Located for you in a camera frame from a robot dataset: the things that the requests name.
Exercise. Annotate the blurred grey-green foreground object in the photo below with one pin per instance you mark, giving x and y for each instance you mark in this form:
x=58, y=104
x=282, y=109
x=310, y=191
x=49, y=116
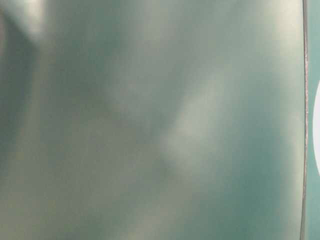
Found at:
x=152, y=119

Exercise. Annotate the white round object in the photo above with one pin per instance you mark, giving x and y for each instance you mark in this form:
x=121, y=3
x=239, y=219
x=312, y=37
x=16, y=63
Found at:
x=316, y=128

